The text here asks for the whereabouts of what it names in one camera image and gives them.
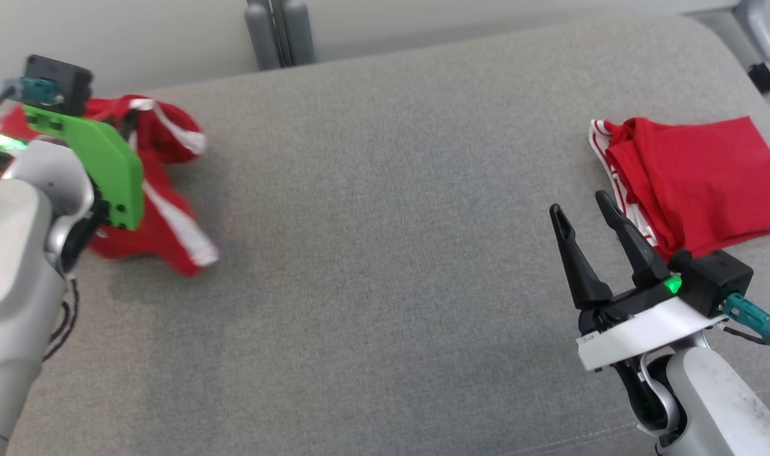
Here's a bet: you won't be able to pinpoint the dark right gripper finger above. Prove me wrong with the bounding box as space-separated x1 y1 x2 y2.
595 189 673 291
549 203 614 312

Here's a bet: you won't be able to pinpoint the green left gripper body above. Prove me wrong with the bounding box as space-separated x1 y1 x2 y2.
23 104 147 231

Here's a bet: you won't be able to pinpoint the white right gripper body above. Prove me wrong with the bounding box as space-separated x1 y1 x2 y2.
576 277 728 373

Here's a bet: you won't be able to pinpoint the red Bulls shorts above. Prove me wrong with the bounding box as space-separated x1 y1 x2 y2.
0 95 220 278

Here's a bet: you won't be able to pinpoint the red white Bulls jersey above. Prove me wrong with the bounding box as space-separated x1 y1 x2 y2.
589 116 770 261

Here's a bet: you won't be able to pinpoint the left camera cable teal plug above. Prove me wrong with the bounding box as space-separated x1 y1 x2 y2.
0 77 63 127

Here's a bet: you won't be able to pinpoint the camera cable teal plug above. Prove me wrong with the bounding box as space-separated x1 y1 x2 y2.
721 293 770 354
0 77 63 127

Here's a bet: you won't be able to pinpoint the right camera cable teal plug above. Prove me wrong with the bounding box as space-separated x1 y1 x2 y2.
721 293 770 354

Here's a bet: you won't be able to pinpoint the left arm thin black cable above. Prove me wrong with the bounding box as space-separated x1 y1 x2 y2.
42 279 81 363

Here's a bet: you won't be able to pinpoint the grey partition post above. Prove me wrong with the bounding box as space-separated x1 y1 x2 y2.
244 0 282 71
277 0 317 67

